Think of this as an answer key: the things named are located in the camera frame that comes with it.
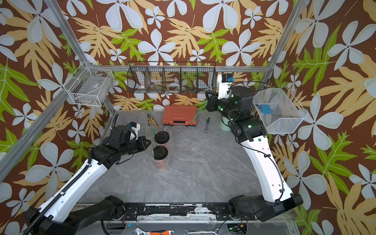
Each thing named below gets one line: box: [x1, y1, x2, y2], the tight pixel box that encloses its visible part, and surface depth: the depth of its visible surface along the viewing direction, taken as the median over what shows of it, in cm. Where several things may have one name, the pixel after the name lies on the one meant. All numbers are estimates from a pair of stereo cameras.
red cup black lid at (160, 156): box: [152, 145, 169, 172], surface depth 78 cm
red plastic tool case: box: [162, 104, 198, 127], surface depth 114 cm
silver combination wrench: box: [183, 228, 219, 235], surface depth 70 cm
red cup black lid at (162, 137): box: [154, 130, 170, 146], surface depth 85 cm
